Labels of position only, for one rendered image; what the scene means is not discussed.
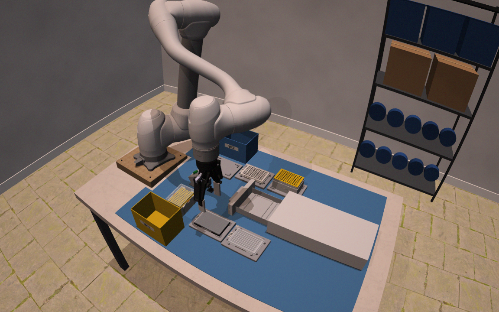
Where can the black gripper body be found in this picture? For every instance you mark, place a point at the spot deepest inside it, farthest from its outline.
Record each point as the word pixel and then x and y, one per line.
pixel 206 167

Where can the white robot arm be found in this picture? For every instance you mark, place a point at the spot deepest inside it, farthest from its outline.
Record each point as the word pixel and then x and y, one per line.
pixel 200 119

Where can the blue bench mat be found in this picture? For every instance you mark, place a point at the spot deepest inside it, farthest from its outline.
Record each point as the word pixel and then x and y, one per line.
pixel 286 276

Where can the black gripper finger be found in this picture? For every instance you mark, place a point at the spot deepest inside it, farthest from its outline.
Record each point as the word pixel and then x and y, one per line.
pixel 217 176
pixel 199 190

